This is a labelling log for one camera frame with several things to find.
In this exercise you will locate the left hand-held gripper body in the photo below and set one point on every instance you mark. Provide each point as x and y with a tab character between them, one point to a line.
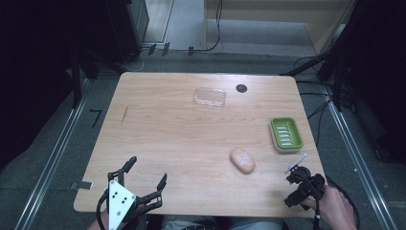
118	198

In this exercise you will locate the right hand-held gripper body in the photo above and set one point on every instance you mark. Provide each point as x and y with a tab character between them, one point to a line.
308	188

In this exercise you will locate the green soap dish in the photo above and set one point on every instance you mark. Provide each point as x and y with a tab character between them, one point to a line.
286	134

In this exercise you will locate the peach oval bread roll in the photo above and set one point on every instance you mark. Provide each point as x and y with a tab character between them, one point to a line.
242	160

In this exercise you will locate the person's right hand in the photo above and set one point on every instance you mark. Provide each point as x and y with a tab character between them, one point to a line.
333	207

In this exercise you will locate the person's left hand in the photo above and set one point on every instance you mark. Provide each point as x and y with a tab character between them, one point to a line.
95	225

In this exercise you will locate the grey tape strip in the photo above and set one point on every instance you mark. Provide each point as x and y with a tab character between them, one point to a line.
82	185

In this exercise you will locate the clear plastic lid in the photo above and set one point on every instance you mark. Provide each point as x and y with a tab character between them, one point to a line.
210	96

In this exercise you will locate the black metal stand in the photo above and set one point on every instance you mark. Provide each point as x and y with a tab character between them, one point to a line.
332	67
76	80

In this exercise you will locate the black round table grommet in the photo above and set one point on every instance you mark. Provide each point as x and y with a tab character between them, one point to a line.
241	88

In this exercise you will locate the dark curtain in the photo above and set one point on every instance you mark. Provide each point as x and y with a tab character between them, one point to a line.
379	70
38	70

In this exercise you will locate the black cabinet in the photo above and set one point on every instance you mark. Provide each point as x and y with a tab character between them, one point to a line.
130	28

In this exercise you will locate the light wooden shelf unit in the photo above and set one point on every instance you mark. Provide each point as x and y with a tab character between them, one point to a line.
274	22

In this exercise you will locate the metal floor rail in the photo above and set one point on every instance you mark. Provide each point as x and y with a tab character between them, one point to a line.
54	153
360	166

